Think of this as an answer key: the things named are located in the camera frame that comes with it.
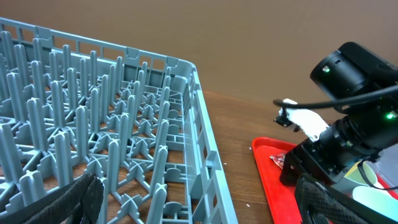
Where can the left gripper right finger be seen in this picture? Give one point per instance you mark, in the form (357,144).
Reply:
(320,203)

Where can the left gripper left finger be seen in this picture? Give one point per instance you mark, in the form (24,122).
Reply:
(77,202)

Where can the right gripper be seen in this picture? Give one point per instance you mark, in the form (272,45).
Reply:
(324,160)

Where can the red snack wrapper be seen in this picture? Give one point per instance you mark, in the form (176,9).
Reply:
(278,159)

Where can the green plastic bowl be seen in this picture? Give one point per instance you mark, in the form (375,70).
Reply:
(353,179)

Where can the light blue bowl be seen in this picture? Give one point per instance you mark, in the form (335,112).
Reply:
(376,200)

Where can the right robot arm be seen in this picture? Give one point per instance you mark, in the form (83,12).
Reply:
(356,125)

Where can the grey dishwasher rack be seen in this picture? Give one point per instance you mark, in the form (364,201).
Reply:
(72,105)

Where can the red plastic tray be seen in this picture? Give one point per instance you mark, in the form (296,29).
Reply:
(281,198)

